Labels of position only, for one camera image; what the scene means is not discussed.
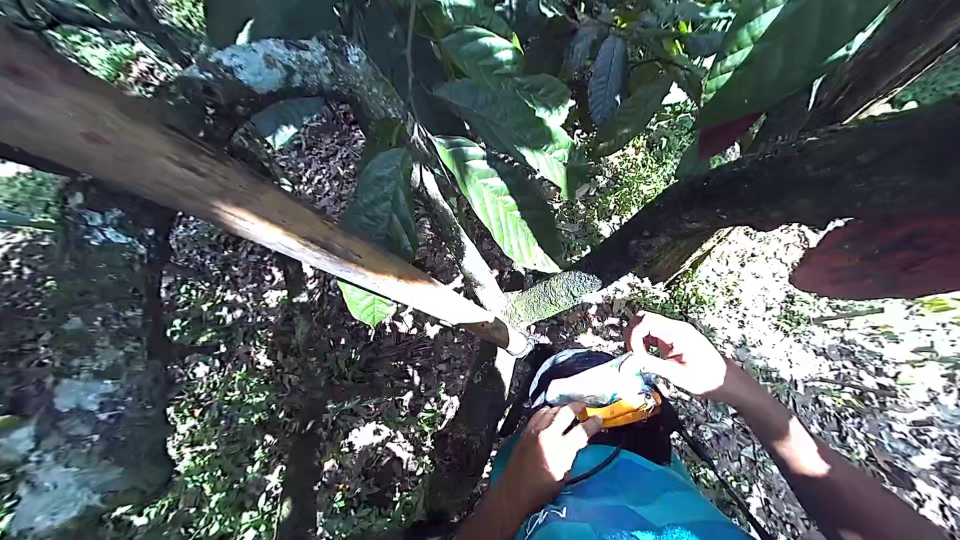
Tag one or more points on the person's right hand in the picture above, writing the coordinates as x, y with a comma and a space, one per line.
694, 362

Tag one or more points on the person's left hand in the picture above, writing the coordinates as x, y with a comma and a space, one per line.
546, 448

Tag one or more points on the person's left thumb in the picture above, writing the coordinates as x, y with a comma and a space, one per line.
586, 430

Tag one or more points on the person's right index finger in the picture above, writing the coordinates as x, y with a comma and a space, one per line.
639, 328

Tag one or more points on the person's right thumb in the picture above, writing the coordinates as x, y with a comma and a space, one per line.
655, 365

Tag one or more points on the person's left fingers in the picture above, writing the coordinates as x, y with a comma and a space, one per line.
540, 418

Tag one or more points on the person's right fingers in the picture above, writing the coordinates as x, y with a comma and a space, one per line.
664, 347

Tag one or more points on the person's left index finger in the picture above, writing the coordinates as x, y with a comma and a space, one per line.
568, 415

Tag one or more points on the yellow-orange pouch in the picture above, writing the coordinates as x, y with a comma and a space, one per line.
619, 414

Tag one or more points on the clear plastic bag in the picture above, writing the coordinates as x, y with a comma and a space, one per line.
589, 386

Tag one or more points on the person's left forearm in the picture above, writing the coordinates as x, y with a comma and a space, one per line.
504, 514

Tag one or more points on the person's right forearm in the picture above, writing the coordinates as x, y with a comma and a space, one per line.
814, 457

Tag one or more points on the black and white bag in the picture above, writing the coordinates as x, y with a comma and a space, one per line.
546, 370

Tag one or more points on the dark brown tree trunk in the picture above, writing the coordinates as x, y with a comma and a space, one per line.
476, 416

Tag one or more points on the person's body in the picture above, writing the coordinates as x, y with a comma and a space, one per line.
637, 502

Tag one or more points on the lichen-covered tree branch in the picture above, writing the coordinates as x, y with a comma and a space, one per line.
465, 247

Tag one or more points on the dark mossy tree branch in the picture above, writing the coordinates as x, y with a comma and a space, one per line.
787, 180

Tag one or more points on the small bright green leaf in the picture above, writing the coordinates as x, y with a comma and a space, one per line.
366, 302

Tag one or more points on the small dark red pod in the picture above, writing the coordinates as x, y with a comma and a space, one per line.
726, 137

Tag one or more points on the large dark red oval pod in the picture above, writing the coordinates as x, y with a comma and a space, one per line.
881, 259

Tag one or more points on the cluster of green leaves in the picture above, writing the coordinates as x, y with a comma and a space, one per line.
487, 124

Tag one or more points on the big broad green leaf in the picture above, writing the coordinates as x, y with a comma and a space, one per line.
780, 67

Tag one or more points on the smooth brown wooden pole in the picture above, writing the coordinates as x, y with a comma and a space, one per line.
300, 229

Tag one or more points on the thick brown tree trunk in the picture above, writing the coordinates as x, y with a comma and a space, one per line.
874, 64

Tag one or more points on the wide lichen-spotted tree trunk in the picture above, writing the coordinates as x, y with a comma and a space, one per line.
109, 330

